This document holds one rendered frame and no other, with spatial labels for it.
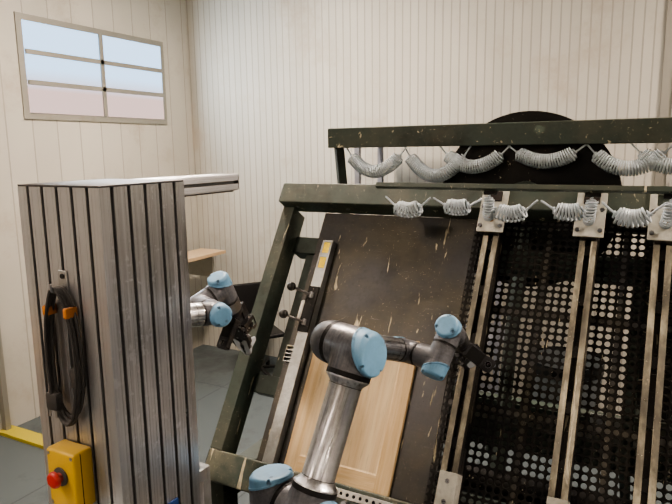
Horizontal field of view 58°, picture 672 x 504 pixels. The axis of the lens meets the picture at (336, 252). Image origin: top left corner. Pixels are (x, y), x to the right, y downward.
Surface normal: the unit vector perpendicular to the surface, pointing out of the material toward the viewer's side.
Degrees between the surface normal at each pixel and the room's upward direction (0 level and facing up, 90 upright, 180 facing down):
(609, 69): 90
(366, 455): 57
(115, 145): 90
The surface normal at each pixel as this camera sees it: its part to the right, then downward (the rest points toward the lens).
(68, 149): 0.89, 0.07
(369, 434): -0.41, -0.40
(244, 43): -0.47, 0.15
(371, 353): 0.74, -0.02
